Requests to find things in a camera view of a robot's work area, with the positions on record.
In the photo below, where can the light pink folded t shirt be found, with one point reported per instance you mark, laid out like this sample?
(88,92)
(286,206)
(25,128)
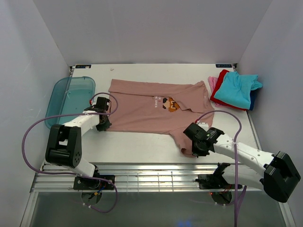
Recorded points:
(212,83)

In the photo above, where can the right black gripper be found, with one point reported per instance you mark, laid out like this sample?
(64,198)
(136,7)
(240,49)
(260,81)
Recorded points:
(195,152)

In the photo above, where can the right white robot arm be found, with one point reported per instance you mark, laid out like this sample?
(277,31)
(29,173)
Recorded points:
(275,174)

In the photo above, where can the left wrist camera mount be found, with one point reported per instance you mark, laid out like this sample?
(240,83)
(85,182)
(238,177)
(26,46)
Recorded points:
(92,102)

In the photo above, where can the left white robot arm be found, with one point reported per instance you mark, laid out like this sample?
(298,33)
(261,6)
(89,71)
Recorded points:
(64,147)

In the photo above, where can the dark blue folded t shirt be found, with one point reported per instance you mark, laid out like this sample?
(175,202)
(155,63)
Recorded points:
(253,95)

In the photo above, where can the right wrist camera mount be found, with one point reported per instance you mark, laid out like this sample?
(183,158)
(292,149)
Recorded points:
(202,124)

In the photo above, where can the cyan folded t shirt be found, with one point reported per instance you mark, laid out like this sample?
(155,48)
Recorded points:
(236,89)

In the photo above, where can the dusty pink t shirt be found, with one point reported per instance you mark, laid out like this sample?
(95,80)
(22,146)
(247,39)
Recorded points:
(159,108)

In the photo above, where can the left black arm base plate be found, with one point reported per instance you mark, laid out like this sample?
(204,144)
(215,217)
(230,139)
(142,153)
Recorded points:
(106,183)

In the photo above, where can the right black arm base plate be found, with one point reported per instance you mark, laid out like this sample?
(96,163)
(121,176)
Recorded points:
(213,181)

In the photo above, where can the teal plastic tray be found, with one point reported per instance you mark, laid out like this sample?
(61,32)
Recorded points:
(71,95)

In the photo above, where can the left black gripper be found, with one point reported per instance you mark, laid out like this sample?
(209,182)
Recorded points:
(105,126)

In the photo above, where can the red folded t shirt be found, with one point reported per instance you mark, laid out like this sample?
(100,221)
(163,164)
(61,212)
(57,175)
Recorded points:
(221,76)

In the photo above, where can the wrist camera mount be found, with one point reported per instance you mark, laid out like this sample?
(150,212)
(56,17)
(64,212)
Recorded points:
(202,124)
(92,102)

